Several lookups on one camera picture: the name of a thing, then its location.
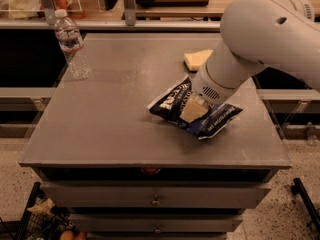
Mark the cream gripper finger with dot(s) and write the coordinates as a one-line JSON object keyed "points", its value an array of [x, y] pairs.
{"points": [[195, 108]]}

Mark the blue Kettle chip bag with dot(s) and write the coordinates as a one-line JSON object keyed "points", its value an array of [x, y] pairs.
{"points": [[171, 103]]}

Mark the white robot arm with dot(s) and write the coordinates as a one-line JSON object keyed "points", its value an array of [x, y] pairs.
{"points": [[257, 34]]}

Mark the clear plastic water bottle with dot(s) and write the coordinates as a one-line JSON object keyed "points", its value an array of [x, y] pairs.
{"points": [[72, 46]]}

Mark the yellow sponge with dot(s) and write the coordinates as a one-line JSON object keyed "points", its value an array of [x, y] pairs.
{"points": [[195, 60]]}

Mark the grey drawer cabinet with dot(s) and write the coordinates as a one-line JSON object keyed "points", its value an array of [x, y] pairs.
{"points": [[100, 131]]}

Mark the wooden shelf with metal posts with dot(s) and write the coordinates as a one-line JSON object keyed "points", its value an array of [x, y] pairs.
{"points": [[128, 14]]}

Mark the black metal stand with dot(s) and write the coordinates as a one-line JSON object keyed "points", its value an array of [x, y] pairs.
{"points": [[298, 189]]}

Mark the lower grey drawer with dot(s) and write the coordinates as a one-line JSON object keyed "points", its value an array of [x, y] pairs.
{"points": [[156, 223]]}

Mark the grey drawer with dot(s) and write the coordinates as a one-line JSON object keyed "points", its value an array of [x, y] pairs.
{"points": [[233, 196], [156, 223]]}

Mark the upper grey drawer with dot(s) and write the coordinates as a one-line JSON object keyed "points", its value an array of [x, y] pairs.
{"points": [[233, 196]]}

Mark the clear plastic bin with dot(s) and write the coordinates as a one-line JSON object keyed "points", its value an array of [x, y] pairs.
{"points": [[26, 9]]}

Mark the black wire basket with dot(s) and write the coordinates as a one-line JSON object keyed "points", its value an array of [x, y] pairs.
{"points": [[43, 220]]}

